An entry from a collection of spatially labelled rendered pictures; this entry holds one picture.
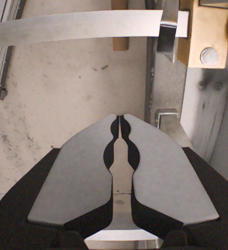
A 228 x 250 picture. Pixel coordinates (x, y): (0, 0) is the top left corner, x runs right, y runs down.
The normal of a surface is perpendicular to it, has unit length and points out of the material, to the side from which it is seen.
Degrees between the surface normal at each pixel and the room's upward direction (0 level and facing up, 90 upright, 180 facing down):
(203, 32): 0
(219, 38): 0
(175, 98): 0
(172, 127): 90
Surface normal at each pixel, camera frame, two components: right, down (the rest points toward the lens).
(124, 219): -0.04, -0.86
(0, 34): -0.02, 0.51
